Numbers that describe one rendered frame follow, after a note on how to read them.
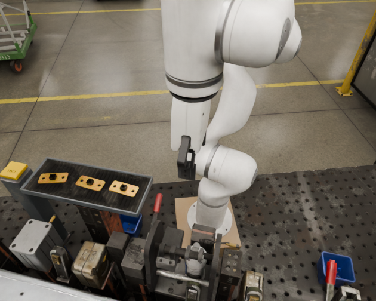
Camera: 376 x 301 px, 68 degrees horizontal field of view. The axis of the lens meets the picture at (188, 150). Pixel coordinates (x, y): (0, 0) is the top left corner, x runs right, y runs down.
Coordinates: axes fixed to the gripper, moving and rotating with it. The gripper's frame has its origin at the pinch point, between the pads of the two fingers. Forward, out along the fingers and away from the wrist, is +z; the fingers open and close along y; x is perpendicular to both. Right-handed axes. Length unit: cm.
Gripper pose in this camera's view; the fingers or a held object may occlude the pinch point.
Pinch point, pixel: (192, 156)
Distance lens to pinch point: 53.0
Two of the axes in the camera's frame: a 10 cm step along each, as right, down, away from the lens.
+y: -2.3, 6.9, -6.9
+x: 9.7, 1.6, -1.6
